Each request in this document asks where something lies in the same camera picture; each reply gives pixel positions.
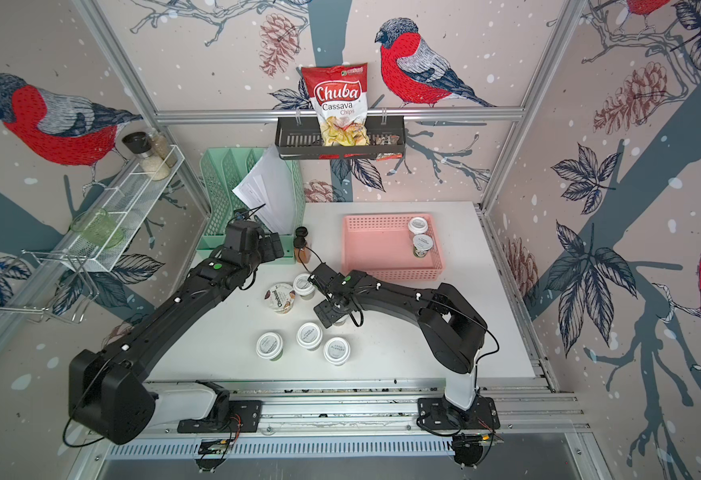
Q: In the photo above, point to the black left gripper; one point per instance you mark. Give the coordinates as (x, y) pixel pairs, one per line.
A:
(270, 252)

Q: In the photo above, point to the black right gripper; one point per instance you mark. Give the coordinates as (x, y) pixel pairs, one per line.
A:
(323, 315)

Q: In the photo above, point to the green white-lid yogurt cup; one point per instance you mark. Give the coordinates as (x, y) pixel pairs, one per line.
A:
(422, 245)

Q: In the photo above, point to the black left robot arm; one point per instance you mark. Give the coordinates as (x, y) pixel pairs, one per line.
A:
(106, 392)

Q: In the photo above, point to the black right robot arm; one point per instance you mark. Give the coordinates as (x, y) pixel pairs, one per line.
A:
(453, 330)

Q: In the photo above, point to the brown foil-lid yogurt cup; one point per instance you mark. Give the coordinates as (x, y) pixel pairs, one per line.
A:
(280, 297)

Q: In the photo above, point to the pink plastic basket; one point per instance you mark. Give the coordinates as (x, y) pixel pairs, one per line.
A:
(382, 246)

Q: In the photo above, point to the orange spice jar black lid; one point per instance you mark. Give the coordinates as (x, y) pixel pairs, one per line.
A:
(301, 250)

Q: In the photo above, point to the white paper stack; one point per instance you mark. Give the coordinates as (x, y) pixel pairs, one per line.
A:
(269, 186)

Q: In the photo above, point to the green plastic file organizer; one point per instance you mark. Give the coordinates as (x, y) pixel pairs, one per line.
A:
(222, 170)

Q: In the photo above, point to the black-lid spice jar on shelf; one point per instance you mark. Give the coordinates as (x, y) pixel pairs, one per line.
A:
(150, 162)

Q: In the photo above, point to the green glass cup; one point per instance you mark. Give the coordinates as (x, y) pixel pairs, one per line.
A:
(98, 228)

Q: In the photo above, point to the red Chuba cassava chips bag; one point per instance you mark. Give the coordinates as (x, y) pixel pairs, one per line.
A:
(339, 96)

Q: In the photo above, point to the black wall-mounted basket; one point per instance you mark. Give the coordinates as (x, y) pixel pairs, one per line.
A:
(301, 140)

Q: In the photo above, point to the white wire wall shelf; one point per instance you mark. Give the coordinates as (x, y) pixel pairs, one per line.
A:
(129, 199)

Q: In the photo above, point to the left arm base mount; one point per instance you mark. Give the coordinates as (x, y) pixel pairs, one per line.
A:
(233, 417)

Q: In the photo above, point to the chrome wire rack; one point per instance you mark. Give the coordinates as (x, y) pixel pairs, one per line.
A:
(43, 286)

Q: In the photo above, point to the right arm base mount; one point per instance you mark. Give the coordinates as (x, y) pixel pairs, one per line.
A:
(472, 432)

